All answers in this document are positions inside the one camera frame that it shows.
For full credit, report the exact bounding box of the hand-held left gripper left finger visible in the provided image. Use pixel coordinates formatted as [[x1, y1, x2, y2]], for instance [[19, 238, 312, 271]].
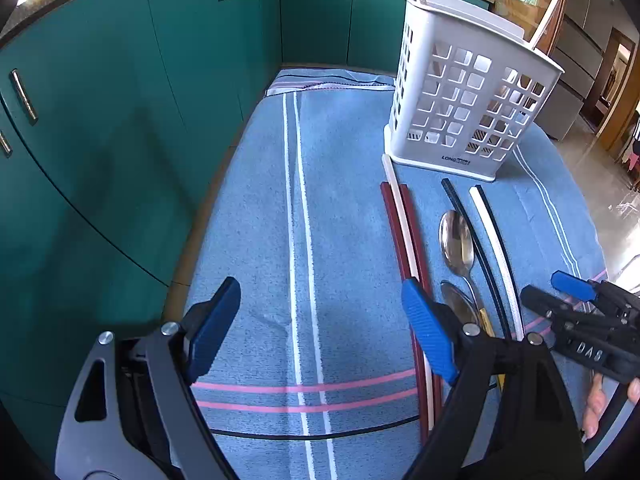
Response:
[[54, 276, 242, 480]]

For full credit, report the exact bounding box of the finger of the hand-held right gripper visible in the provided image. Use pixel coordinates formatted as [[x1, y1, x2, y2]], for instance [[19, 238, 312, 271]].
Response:
[[520, 285, 596, 326], [551, 270, 626, 306]]

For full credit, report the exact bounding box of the teal kitchen cabinet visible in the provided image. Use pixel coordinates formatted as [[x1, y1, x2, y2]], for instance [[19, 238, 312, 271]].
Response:
[[0, 0, 491, 461]]

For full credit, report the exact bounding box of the yellow-handled metal spoon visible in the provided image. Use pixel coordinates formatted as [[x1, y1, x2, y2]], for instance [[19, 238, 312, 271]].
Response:
[[438, 210, 505, 391]]

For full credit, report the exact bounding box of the blue striped towel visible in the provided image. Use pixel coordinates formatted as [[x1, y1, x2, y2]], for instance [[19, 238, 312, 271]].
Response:
[[165, 65, 608, 480]]

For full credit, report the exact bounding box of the wooden door frame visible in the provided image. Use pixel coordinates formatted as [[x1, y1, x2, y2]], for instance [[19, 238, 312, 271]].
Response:
[[582, 27, 640, 161]]

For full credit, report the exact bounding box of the grey refrigerator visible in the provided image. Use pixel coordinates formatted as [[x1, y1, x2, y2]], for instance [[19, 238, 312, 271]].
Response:
[[542, 0, 627, 142]]

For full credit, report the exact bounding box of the black chopstick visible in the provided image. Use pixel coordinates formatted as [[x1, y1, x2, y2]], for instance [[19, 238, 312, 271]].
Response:
[[440, 178, 513, 341]]

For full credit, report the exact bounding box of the white plastic utensil basket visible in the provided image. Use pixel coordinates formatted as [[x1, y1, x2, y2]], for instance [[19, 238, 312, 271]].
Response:
[[383, 0, 566, 183]]

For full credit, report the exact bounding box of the person's right hand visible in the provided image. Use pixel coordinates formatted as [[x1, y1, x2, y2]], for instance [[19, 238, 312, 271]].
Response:
[[580, 373, 640, 440]]

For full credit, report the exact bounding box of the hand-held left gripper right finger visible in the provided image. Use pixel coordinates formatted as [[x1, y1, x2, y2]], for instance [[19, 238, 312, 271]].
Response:
[[401, 277, 586, 480]]

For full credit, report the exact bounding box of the steel spoon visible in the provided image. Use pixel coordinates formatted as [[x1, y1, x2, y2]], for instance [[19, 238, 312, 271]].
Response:
[[440, 281, 482, 328]]

